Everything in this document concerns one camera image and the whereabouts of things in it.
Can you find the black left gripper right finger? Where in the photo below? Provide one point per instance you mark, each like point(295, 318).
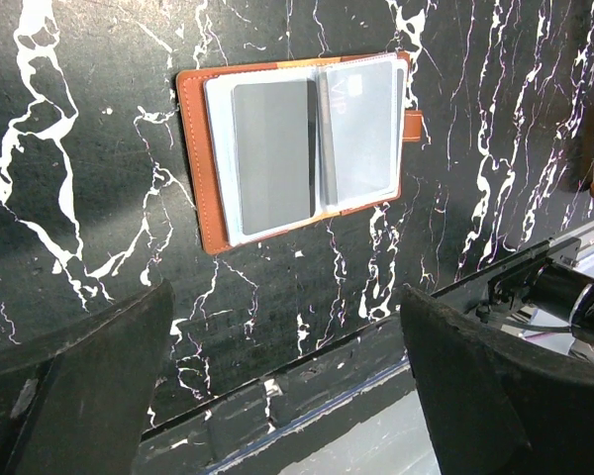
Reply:
point(494, 403)

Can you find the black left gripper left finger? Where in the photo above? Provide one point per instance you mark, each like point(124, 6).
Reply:
point(75, 401)

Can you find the orange leather card holder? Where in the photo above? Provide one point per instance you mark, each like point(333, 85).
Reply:
point(362, 124)

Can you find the black base rail with mounts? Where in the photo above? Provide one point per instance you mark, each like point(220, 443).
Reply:
point(269, 363)

